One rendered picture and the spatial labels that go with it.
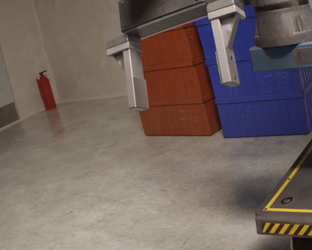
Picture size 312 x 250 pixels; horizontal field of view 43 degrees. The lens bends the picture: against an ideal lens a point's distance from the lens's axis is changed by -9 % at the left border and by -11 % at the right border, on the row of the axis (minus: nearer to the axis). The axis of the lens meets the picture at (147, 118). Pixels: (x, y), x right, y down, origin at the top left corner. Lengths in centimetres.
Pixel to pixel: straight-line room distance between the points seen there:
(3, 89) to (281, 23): 484
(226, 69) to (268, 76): 192
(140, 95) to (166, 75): 227
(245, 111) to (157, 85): 70
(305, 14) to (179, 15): 51
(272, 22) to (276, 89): 146
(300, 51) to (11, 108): 489
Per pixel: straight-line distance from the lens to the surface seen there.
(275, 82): 240
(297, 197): 111
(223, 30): 50
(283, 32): 96
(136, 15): 56
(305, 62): 97
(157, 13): 54
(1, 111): 550
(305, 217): 102
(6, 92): 556
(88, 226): 201
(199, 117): 277
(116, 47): 58
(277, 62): 99
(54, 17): 567
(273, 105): 245
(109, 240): 182
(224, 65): 49
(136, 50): 58
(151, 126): 308
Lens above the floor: 86
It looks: 13 degrees down
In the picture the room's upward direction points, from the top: 15 degrees counter-clockwise
